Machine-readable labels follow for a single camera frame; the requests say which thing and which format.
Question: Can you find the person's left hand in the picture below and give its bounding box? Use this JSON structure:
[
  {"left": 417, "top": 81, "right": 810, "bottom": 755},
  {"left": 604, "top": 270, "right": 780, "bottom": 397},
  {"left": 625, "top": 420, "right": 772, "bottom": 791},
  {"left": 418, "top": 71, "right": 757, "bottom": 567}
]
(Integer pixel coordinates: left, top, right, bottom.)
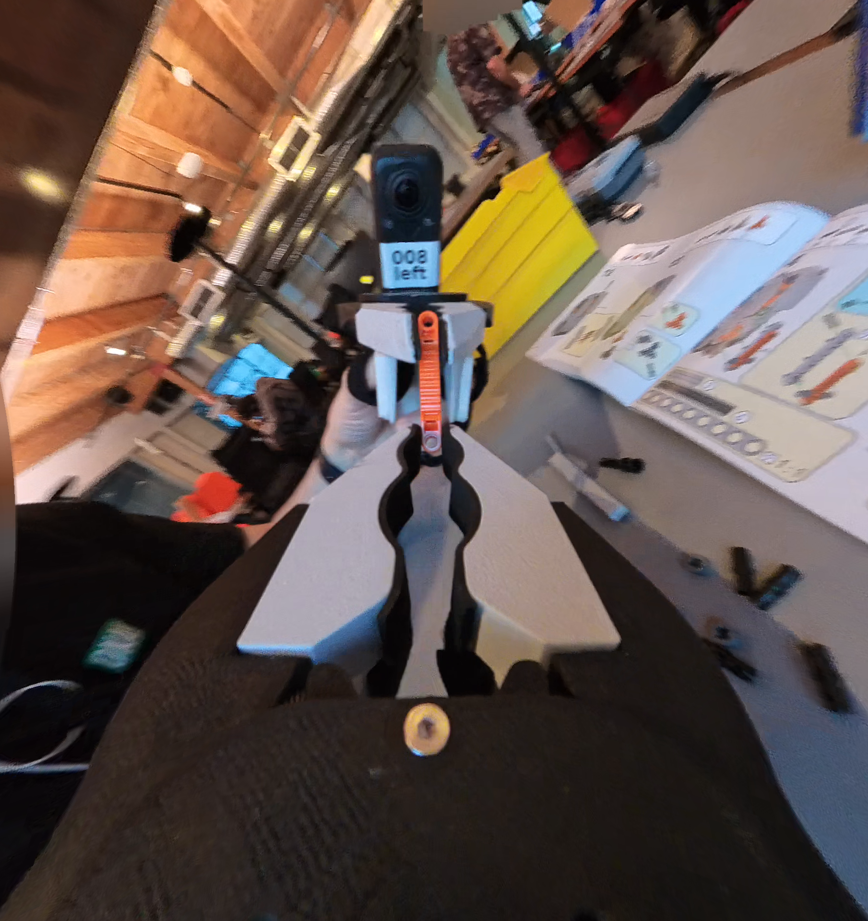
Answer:
[{"left": 321, "top": 367, "right": 409, "bottom": 477}]

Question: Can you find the open instruction booklet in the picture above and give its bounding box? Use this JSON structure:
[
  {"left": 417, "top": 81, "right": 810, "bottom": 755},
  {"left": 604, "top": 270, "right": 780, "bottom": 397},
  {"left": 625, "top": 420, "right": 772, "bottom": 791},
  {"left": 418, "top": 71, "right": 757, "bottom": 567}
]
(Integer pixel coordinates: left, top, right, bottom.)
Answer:
[{"left": 526, "top": 200, "right": 868, "bottom": 558}]

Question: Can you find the white grey box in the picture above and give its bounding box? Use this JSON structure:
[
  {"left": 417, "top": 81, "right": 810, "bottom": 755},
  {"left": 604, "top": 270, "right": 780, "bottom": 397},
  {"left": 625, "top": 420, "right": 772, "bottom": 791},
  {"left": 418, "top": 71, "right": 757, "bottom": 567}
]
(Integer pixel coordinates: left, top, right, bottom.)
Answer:
[{"left": 569, "top": 137, "right": 658, "bottom": 210}]

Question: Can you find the long grey toy beam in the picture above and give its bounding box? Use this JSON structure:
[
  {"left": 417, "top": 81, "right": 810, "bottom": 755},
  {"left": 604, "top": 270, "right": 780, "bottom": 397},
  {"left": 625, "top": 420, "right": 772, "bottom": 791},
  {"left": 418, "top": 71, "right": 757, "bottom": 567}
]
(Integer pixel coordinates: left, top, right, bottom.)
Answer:
[{"left": 545, "top": 435, "right": 632, "bottom": 522}]

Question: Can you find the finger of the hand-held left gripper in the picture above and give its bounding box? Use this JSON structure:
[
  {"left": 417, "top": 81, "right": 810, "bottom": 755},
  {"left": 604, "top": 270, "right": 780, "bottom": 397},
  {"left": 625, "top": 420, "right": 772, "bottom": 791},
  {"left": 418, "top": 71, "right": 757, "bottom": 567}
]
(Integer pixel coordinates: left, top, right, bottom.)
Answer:
[
  {"left": 441, "top": 302, "right": 488, "bottom": 423},
  {"left": 355, "top": 302, "right": 416, "bottom": 424}
]

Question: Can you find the black ridged connector pin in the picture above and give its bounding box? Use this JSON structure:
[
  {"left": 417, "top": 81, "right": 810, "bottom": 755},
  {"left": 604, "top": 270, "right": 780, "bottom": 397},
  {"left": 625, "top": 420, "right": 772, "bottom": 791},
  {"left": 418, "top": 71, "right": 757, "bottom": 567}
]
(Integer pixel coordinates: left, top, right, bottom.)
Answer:
[{"left": 755, "top": 565, "right": 802, "bottom": 611}]

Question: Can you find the green badge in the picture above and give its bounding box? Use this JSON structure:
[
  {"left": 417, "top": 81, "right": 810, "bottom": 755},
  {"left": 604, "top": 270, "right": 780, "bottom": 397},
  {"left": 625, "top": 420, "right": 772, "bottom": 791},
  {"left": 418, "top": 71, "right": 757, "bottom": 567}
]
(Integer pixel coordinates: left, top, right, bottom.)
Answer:
[{"left": 83, "top": 617, "right": 148, "bottom": 674}]

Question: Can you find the orange toy beam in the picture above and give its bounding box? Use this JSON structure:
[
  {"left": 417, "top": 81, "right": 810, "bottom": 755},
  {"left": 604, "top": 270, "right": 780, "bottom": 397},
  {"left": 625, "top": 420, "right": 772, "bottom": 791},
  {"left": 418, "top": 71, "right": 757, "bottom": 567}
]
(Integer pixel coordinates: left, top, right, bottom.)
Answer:
[{"left": 417, "top": 311, "right": 444, "bottom": 456}]

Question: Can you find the black block connector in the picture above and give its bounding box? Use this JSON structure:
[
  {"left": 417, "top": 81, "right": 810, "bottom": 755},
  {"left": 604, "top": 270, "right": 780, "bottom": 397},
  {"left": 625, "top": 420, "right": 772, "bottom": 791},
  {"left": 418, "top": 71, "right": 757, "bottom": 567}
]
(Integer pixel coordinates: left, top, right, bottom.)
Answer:
[{"left": 797, "top": 640, "right": 853, "bottom": 714}]

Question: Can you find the white cord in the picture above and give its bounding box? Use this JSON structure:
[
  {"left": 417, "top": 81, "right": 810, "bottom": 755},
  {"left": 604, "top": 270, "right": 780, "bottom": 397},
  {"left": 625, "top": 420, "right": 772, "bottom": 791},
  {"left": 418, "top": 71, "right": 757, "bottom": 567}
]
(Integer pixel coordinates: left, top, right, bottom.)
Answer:
[{"left": 0, "top": 678, "right": 93, "bottom": 777}]

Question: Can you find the blue screen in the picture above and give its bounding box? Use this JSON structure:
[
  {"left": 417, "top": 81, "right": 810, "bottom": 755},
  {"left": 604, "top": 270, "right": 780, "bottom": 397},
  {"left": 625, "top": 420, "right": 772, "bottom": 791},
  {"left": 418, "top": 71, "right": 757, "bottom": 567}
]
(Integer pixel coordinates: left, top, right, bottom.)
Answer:
[{"left": 209, "top": 344, "right": 294, "bottom": 401}]

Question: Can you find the yellow plastic bin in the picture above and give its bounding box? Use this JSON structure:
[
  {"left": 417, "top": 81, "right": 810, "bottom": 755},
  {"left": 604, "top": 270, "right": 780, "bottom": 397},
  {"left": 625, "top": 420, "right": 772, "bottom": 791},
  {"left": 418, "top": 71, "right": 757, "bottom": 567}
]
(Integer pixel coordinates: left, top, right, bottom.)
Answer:
[{"left": 441, "top": 153, "right": 599, "bottom": 357}]

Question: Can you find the black ceiling lamp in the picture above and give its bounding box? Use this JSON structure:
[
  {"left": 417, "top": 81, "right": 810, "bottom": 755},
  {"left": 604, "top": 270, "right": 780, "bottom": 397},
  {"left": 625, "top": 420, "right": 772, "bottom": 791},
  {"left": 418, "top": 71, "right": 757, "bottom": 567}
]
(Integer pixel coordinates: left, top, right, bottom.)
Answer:
[{"left": 169, "top": 209, "right": 213, "bottom": 264}]

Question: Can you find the orange cap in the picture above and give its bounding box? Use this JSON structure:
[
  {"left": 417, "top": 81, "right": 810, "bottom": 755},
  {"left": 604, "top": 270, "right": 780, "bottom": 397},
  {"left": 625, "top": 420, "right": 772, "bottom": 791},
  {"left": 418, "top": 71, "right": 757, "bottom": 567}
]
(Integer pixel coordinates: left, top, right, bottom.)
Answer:
[{"left": 173, "top": 471, "right": 246, "bottom": 523}]

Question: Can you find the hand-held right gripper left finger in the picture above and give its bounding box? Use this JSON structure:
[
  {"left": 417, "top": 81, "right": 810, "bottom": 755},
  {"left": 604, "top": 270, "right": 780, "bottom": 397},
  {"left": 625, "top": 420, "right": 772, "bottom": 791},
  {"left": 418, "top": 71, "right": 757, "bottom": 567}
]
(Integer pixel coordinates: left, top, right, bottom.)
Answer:
[{"left": 237, "top": 425, "right": 415, "bottom": 697}]

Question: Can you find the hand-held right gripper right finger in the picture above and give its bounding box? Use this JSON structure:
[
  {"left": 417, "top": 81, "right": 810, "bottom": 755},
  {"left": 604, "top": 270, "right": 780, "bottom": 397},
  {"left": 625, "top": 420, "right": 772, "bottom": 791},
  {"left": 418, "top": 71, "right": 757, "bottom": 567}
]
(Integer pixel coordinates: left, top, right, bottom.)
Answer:
[{"left": 437, "top": 425, "right": 622, "bottom": 697}]

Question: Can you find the black case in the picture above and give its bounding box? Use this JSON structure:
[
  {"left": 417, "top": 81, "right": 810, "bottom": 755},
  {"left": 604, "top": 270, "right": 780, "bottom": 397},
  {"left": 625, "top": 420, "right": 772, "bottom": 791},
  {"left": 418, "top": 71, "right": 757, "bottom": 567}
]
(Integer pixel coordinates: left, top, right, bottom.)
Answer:
[{"left": 639, "top": 72, "right": 731, "bottom": 145}]

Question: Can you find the grey desk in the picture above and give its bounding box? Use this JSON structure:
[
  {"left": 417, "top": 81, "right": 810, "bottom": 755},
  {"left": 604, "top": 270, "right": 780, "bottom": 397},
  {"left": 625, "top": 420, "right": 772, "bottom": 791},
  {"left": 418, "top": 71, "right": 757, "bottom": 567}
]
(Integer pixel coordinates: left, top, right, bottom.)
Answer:
[{"left": 398, "top": 0, "right": 868, "bottom": 921}]

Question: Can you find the person's black clothing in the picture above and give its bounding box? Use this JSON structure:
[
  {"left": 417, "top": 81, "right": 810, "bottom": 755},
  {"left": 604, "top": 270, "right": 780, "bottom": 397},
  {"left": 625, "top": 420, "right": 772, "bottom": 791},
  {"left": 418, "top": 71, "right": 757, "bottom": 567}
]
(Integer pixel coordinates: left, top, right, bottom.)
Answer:
[{"left": 0, "top": 500, "right": 251, "bottom": 921}]

